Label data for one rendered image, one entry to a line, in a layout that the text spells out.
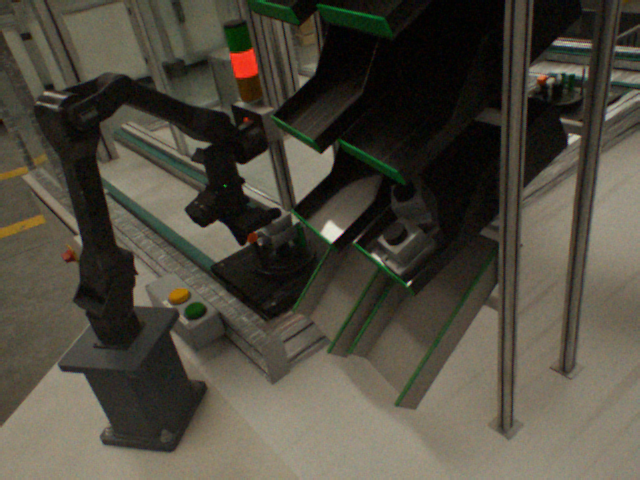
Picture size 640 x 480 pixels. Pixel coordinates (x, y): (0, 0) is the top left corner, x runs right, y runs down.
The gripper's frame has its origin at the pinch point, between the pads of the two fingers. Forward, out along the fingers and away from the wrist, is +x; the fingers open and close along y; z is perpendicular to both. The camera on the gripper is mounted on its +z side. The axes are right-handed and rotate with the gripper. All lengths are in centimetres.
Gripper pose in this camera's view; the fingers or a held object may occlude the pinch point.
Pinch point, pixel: (238, 230)
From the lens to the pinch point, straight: 112.6
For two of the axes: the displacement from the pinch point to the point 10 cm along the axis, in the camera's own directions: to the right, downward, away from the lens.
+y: 6.2, 3.5, -7.1
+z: -7.7, 4.4, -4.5
